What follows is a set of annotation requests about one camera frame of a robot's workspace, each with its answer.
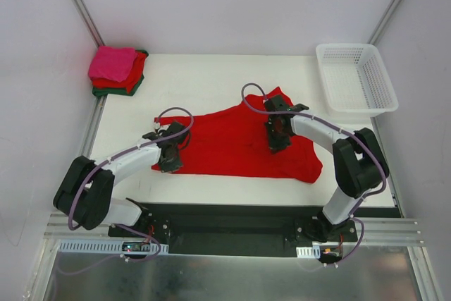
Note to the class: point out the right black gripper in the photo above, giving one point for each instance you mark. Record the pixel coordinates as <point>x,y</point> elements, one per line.
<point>277,135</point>

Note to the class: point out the right grey cable duct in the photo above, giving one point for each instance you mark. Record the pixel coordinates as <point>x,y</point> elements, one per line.
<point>313,252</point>

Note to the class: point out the folded green t shirt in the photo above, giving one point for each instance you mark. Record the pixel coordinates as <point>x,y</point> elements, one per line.
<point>100,93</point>

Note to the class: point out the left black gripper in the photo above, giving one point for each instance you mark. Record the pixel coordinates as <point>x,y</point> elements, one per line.
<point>171,158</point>

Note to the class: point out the grey cable duct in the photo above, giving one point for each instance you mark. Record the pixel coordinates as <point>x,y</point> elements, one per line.
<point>111,247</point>
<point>313,252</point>

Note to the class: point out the white plastic basket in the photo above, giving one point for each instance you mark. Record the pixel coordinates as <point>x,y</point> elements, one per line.
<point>355,82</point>

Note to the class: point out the red t shirt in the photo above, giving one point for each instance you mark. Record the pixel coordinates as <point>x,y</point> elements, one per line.
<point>233,142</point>
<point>135,75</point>

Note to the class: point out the folded red t shirt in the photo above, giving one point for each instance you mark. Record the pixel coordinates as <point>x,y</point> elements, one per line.
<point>135,75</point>

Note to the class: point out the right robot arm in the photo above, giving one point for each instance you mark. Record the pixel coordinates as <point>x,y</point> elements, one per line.
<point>357,158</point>

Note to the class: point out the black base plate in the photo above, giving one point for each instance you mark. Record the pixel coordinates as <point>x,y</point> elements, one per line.
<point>239,230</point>

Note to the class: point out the folded pink t shirt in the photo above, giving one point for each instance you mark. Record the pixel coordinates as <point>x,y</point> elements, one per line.
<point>112,63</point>

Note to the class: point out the left grey cable duct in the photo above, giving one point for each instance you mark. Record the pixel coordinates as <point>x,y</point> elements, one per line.
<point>111,247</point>

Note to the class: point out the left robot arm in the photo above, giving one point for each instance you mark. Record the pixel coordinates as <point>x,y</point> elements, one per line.
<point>85,194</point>

